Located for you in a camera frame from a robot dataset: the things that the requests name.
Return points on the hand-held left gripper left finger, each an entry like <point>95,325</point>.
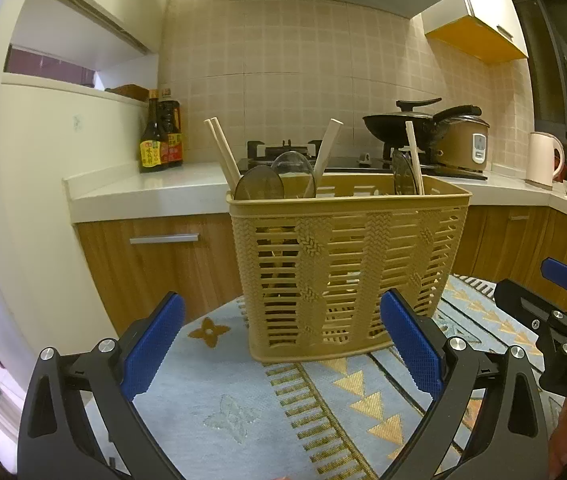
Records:
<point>153,345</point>

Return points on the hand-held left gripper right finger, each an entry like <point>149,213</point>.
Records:
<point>413,345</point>

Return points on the tan plastic utensil basket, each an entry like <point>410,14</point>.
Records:
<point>313,260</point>

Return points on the smoky grey plastic spoon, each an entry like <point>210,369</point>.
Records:
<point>401,172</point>
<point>258,185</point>

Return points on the cream chopstick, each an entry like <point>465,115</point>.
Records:
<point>413,155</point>
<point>226,147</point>
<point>327,152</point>

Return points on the pair of cream chopsticks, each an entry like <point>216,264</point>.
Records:
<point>218,152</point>

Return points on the clear plastic spoon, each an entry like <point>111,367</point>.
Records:
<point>291,162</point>

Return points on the person's right forearm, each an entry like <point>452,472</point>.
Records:
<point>563,445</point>

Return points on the wooden kitchen base cabinet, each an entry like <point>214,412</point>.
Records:
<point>163,270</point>

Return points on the blue patterned table cloth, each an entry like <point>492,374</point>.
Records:
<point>243,395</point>

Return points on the white electric kettle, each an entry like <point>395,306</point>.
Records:
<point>541,160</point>

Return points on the white kitchen countertop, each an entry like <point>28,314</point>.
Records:
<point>163,185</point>

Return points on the gold rice cooker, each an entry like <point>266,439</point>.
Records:
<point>463,145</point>

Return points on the yellow label soy sauce bottle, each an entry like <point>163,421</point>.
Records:
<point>149,152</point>

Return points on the dark kitchen window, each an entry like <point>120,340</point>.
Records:
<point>563,60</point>

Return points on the black wok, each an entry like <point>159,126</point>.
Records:
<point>398,127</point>

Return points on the red label sauce bottle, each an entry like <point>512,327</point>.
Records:
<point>173,130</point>

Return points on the black gas stove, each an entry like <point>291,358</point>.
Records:
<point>283,150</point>

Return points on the yellow wall cabinet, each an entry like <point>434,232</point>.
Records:
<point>483,40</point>

